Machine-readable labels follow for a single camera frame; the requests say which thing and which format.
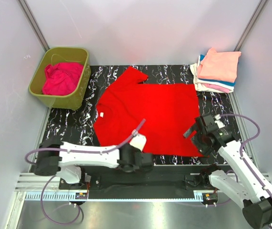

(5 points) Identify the folded cream t-shirt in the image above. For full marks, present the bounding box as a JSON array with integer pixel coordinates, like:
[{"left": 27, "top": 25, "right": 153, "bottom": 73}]
[{"left": 190, "top": 59, "right": 234, "bottom": 93}]

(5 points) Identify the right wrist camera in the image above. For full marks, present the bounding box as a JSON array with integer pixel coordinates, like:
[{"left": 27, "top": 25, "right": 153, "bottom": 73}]
[{"left": 213, "top": 114, "right": 225, "bottom": 129}]

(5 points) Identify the red t-shirt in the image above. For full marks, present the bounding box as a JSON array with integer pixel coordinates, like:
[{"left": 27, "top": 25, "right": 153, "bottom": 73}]
[{"left": 93, "top": 67, "right": 201, "bottom": 157}]

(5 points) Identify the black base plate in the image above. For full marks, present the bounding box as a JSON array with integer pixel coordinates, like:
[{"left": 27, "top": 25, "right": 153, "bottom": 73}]
[{"left": 58, "top": 164, "right": 228, "bottom": 191}]

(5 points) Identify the right aluminium corner post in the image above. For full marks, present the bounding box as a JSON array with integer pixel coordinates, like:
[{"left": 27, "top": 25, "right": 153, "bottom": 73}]
[{"left": 234, "top": 0, "right": 269, "bottom": 52}]

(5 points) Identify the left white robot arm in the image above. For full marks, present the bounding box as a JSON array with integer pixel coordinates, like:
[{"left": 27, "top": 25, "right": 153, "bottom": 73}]
[{"left": 34, "top": 141, "right": 153, "bottom": 189}]

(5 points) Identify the aluminium corner post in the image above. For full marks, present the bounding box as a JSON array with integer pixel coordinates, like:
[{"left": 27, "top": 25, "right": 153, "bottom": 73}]
[
  {"left": 17, "top": 0, "right": 50, "bottom": 52},
  {"left": 234, "top": 0, "right": 269, "bottom": 52}
]

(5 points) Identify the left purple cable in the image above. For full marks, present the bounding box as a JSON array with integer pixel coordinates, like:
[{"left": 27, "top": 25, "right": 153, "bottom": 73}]
[{"left": 25, "top": 118, "right": 146, "bottom": 225}]

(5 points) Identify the purple cable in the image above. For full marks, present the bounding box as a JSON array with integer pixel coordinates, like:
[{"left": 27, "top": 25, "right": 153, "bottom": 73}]
[
  {"left": 25, "top": 118, "right": 146, "bottom": 225},
  {"left": 192, "top": 113, "right": 272, "bottom": 225}
]

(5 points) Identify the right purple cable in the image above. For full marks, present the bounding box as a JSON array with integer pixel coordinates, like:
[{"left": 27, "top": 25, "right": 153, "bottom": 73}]
[{"left": 192, "top": 113, "right": 272, "bottom": 225}]

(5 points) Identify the olive green plastic bin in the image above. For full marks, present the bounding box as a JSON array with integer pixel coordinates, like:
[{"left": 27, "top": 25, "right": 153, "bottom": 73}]
[{"left": 29, "top": 47, "right": 91, "bottom": 110}]

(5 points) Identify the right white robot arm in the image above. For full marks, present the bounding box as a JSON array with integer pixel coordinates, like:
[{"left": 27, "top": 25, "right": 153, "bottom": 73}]
[{"left": 183, "top": 114, "right": 272, "bottom": 229}]

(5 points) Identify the magenta t-shirt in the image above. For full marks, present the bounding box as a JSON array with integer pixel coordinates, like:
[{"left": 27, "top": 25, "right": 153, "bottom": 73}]
[{"left": 42, "top": 62, "right": 83, "bottom": 96}]

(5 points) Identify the folded pink t-shirt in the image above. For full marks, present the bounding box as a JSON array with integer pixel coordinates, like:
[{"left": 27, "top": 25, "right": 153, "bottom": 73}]
[{"left": 203, "top": 83, "right": 233, "bottom": 93}]

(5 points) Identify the aluminium frame rail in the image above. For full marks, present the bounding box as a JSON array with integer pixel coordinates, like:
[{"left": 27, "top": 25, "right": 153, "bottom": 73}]
[{"left": 13, "top": 172, "right": 272, "bottom": 194}]

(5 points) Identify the left aluminium corner post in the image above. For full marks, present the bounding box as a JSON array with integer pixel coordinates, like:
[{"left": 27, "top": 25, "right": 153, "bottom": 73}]
[{"left": 17, "top": 0, "right": 50, "bottom": 52}]

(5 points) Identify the folded blue t-shirt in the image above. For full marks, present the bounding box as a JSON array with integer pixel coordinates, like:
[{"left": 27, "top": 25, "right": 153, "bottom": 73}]
[{"left": 199, "top": 54, "right": 235, "bottom": 86}]

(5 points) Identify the folded peach t-shirt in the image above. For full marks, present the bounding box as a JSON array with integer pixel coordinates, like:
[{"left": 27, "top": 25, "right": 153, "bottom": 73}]
[{"left": 198, "top": 48, "right": 242, "bottom": 83}]

